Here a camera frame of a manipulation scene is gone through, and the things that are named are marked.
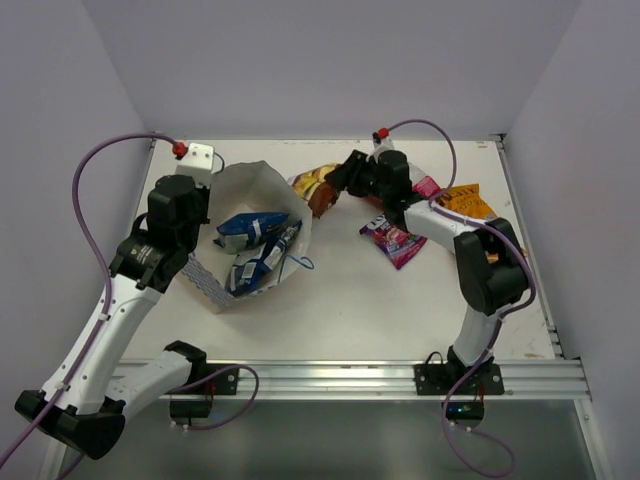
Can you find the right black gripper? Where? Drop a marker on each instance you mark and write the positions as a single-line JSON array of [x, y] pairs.
[[345, 175]]

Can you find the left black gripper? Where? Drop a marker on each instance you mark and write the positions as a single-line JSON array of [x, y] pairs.
[[197, 215]]

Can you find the brown Chuba chips bag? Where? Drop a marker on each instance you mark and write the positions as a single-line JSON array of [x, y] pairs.
[[313, 188]]

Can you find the blue Doritos bag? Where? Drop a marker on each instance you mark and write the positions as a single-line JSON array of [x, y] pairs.
[[245, 231]]

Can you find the blue checkered paper bag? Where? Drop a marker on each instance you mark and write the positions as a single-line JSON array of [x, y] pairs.
[[243, 188]]

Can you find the pink snack bag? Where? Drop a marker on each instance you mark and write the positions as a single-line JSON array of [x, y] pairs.
[[423, 183]]

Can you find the purple candy bag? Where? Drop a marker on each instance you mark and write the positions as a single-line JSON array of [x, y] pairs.
[[398, 246]]

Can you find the blue Kettle chips bag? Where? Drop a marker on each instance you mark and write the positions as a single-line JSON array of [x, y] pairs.
[[251, 267]]

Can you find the orange Kettle chips bag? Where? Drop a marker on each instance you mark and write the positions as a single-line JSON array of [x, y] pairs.
[[466, 200]]

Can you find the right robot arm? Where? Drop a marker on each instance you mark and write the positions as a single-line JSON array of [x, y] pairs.
[[492, 272]]

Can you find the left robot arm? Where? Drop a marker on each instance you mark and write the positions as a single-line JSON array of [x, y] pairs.
[[81, 405]]

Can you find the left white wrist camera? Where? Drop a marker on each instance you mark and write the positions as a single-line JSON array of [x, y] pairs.
[[195, 160]]

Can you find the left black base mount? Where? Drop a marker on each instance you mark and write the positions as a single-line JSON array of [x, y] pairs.
[[193, 403]]

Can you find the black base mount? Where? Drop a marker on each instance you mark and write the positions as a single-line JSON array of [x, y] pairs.
[[193, 403], [438, 374]]

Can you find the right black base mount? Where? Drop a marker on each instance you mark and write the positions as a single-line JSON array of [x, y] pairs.
[[438, 374]]

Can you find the aluminium mounting rail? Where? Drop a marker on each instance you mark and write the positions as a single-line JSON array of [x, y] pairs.
[[395, 380]]

